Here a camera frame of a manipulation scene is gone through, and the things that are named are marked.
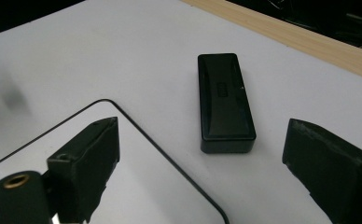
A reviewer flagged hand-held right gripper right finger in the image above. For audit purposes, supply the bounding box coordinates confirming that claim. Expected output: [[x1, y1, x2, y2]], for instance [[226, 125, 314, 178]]
[[282, 118, 362, 224]]

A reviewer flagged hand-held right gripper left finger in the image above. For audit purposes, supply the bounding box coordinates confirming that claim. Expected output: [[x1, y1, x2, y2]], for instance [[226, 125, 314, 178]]
[[46, 116, 121, 224]]

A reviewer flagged white board with black rim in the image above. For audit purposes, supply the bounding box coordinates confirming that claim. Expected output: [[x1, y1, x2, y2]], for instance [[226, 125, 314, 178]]
[[0, 98, 230, 224]]

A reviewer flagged black whiteboard eraser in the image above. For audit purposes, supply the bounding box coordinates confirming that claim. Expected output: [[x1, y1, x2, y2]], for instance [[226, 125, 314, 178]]
[[197, 52, 258, 154]]

